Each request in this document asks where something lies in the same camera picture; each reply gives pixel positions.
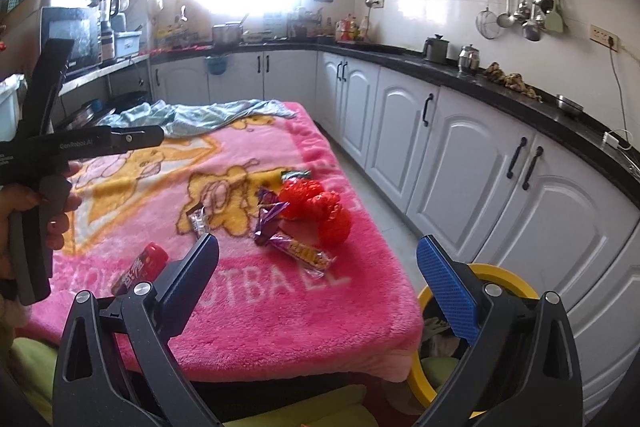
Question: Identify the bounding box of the wire mesh strainer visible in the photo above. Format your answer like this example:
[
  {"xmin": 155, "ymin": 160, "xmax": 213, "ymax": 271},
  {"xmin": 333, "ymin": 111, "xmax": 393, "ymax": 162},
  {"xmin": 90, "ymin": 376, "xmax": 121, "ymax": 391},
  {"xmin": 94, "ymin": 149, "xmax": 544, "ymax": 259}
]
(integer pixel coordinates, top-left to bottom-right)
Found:
[{"xmin": 475, "ymin": 0, "xmax": 500, "ymax": 40}]

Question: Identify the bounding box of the steel pan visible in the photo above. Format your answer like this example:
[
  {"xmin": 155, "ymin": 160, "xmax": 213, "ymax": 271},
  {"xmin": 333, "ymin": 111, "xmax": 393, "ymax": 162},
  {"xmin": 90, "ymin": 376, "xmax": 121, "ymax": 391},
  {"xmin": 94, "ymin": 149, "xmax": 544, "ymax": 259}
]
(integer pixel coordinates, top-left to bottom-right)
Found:
[{"xmin": 65, "ymin": 102, "xmax": 108, "ymax": 130}]

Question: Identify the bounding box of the green round scrubber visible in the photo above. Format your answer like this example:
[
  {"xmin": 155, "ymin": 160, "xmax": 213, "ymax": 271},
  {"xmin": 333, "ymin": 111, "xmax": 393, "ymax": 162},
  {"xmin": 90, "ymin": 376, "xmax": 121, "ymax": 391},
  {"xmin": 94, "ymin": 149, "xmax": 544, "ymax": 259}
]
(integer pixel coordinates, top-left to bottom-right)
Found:
[{"xmin": 422, "ymin": 356, "xmax": 460, "ymax": 390}]

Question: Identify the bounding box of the steel skimmer spoon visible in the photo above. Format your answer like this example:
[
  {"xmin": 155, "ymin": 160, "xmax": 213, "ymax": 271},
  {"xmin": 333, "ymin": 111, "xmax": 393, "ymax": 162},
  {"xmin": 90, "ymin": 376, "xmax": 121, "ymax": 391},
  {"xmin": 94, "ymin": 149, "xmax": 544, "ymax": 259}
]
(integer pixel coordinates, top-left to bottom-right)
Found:
[{"xmin": 522, "ymin": 0, "xmax": 543, "ymax": 42}]

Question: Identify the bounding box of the yellow-green cloth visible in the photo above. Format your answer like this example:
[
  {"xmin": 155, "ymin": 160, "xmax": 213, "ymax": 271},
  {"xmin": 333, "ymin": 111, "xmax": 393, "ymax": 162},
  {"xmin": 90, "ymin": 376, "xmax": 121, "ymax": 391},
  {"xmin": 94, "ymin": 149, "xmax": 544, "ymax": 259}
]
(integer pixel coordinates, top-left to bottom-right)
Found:
[{"xmin": 0, "ymin": 334, "xmax": 368, "ymax": 427}]

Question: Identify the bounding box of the group of condiment bottles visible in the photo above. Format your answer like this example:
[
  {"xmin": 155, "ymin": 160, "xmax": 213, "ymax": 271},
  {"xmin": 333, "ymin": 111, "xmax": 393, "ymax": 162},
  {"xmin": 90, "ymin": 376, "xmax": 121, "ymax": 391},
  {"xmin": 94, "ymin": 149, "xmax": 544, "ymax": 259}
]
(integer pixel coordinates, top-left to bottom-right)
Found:
[{"xmin": 335, "ymin": 14, "xmax": 368, "ymax": 42}]

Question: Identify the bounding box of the purple candy wrapper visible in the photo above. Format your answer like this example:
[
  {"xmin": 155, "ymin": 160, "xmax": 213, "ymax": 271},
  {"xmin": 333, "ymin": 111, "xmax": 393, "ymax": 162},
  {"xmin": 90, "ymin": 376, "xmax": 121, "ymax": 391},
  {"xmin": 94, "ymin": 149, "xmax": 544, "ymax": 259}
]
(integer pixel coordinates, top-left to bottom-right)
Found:
[{"xmin": 255, "ymin": 187, "xmax": 291, "ymax": 245}]

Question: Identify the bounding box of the yellow purple snack bar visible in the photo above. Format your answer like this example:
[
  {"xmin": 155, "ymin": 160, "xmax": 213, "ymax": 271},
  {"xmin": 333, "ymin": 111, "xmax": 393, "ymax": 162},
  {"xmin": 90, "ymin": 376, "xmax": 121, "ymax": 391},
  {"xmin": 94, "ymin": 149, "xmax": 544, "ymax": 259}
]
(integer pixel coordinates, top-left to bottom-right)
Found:
[{"xmin": 270, "ymin": 232, "xmax": 333, "ymax": 273}]

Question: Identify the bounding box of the steel lidded canister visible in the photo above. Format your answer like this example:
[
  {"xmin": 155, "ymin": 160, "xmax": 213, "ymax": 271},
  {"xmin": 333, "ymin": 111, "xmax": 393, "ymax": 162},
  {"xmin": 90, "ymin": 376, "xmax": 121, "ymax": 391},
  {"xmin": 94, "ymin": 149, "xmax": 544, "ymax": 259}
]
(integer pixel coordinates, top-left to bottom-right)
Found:
[{"xmin": 457, "ymin": 44, "xmax": 482, "ymax": 75}]

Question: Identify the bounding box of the black kitchen countertop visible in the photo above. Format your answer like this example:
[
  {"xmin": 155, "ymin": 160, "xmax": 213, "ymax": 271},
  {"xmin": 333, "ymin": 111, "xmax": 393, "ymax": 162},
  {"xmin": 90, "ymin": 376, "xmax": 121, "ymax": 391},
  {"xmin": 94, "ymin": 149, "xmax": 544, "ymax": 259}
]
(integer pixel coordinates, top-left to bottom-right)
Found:
[{"xmin": 150, "ymin": 38, "xmax": 640, "ymax": 188}]

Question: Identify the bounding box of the red plastic bag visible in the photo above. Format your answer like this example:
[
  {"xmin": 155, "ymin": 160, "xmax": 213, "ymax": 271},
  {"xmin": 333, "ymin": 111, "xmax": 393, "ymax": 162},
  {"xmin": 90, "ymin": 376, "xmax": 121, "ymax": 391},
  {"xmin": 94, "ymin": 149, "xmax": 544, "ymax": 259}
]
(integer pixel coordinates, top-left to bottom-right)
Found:
[{"xmin": 277, "ymin": 178, "xmax": 353, "ymax": 248}]

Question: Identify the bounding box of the pale green spatula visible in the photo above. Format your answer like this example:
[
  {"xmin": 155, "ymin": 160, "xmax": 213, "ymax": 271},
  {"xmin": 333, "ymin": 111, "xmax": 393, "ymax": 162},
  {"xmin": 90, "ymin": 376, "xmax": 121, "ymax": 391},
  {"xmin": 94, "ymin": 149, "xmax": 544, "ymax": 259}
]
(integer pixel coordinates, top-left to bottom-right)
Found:
[{"xmin": 544, "ymin": 0, "xmax": 568, "ymax": 32}]

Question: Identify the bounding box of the white charger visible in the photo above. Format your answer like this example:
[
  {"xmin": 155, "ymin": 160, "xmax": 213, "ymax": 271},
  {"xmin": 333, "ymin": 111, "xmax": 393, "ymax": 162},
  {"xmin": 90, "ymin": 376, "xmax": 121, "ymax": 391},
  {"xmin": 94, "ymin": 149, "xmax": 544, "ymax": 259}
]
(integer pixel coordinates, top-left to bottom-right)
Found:
[{"xmin": 603, "ymin": 129, "xmax": 632, "ymax": 150}]

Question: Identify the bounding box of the white plastic storage box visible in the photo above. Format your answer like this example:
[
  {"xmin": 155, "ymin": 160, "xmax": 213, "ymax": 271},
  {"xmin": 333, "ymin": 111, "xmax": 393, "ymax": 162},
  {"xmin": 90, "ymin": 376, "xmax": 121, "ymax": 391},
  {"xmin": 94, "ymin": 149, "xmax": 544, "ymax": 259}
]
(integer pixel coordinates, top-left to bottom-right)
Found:
[{"xmin": 114, "ymin": 29, "xmax": 143, "ymax": 58}]

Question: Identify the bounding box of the steel cooking pot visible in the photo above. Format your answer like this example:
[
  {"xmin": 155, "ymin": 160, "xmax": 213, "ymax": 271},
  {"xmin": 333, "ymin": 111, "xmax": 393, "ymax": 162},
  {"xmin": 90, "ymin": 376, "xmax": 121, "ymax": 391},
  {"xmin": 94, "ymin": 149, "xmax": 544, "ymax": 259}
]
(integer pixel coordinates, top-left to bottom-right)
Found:
[{"xmin": 212, "ymin": 21, "xmax": 246, "ymax": 45}]

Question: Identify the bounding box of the light blue cloth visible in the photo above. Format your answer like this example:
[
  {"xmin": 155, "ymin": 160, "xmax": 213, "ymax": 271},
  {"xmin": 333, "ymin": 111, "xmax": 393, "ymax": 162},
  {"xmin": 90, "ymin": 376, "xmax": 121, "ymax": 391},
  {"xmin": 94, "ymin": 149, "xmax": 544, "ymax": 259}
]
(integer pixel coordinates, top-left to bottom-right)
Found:
[{"xmin": 95, "ymin": 98, "xmax": 296, "ymax": 138}]

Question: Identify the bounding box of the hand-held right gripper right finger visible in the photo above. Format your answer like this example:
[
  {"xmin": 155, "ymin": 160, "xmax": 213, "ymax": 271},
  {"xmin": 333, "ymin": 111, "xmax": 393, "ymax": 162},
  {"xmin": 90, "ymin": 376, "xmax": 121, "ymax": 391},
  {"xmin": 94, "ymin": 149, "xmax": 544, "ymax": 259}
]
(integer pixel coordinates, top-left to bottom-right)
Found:
[{"xmin": 413, "ymin": 234, "xmax": 582, "ymax": 427}]

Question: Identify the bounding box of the wall power socket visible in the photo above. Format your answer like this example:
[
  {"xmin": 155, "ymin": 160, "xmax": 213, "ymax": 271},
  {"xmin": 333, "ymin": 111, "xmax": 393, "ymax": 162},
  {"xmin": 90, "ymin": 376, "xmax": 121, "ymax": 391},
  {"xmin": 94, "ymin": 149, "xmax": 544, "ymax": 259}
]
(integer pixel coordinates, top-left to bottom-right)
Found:
[{"xmin": 590, "ymin": 24, "xmax": 620, "ymax": 50}]

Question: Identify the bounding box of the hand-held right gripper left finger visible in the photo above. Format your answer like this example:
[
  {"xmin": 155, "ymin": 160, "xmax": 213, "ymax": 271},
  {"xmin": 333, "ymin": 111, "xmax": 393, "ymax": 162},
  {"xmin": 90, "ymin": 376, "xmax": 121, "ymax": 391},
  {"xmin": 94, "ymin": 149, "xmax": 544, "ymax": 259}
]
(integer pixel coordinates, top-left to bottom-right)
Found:
[{"xmin": 52, "ymin": 233, "xmax": 224, "ymax": 427}]

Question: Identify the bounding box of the black microwave oven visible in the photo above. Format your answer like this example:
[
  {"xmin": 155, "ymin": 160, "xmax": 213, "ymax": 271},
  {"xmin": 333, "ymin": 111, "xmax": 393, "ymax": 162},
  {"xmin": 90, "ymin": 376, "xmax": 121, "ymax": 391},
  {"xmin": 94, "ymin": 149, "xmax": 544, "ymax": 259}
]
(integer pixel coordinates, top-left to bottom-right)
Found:
[{"xmin": 40, "ymin": 6, "xmax": 103, "ymax": 70}]

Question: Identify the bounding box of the red snack packet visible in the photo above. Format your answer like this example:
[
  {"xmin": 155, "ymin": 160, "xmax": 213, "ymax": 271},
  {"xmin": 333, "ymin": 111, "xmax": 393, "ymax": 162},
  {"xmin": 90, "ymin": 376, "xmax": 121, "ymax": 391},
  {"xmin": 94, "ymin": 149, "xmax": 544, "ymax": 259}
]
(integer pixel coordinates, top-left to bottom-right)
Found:
[{"xmin": 111, "ymin": 243, "xmax": 168, "ymax": 298}]

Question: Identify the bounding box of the person's left hand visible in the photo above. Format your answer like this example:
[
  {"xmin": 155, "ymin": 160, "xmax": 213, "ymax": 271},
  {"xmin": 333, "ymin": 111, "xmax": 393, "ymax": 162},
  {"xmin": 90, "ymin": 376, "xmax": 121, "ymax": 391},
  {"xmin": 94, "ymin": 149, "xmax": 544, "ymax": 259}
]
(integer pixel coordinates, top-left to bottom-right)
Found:
[{"xmin": 0, "ymin": 159, "xmax": 84, "ymax": 281}]

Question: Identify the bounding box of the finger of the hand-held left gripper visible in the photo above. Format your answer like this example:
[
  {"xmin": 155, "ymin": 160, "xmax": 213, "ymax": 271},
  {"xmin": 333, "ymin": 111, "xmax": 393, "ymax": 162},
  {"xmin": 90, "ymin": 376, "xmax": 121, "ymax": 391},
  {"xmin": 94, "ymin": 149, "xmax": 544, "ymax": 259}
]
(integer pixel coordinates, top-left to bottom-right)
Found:
[
  {"xmin": 110, "ymin": 125, "xmax": 166, "ymax": 154},
  {"xmin": 21, "ymin": 37, "xmax": 76, "ymax": 144}
]

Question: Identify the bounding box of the black blender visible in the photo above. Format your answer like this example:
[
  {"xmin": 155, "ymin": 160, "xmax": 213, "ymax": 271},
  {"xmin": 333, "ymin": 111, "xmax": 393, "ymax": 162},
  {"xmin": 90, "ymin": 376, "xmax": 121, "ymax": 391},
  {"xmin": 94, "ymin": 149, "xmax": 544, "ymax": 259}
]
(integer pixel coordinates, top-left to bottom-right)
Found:
[{"xmin": 90, "ymin": 0, "xmax": 122, "ymax": 64}]

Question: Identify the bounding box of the pile of ginger roots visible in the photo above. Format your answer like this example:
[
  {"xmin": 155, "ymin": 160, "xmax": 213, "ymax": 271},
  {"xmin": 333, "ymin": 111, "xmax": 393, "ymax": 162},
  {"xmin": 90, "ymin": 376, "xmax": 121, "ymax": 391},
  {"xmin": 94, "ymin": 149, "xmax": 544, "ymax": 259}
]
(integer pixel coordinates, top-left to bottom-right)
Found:
[{"xmin": 484, "ymin": 62, "xmax": 543, "ymax": 104}]

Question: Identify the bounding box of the dark metal teapot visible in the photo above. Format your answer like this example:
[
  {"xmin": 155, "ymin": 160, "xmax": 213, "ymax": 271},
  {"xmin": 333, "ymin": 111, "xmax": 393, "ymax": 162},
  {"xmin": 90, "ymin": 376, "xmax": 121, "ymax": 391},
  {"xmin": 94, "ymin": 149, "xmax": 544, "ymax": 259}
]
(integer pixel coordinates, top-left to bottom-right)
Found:
[{"xmin": 424, "ymin": 34, "xmax": 449, "ymax": 64}]

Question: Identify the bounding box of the pink printed blanket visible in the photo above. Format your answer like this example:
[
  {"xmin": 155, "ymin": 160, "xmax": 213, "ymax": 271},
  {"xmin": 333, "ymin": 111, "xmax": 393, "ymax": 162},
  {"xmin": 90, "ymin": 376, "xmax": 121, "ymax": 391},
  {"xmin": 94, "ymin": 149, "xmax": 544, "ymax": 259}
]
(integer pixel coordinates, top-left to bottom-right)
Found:
[{"xmin": 22, "ymin": 101, "xmax": 421, "ymax": 383}]

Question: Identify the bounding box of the yellow bin with black bag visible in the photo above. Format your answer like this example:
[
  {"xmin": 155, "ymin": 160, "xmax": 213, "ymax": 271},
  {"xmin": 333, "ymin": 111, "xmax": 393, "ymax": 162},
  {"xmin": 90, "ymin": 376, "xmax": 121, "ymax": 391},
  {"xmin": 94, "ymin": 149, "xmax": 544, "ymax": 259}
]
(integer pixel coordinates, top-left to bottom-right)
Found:
[{"xmin": 407, "ymin": 263, "xmax": 541, "ymax": 410}]

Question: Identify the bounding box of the black power cable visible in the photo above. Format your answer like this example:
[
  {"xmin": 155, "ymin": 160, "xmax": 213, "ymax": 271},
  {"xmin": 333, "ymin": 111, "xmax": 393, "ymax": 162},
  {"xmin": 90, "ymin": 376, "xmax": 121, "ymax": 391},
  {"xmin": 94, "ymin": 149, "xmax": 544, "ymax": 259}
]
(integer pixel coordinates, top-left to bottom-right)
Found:
[{"xmin": 607, "ymin": 38, "xmax": 631, "ymax": 132}]

